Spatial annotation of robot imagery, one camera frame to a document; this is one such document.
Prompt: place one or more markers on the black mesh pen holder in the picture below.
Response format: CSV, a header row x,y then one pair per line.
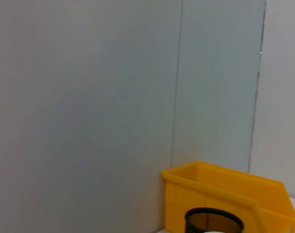
x,y
191,225

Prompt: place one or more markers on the yellow plastic storage bin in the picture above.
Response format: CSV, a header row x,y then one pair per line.
x,y
210,194

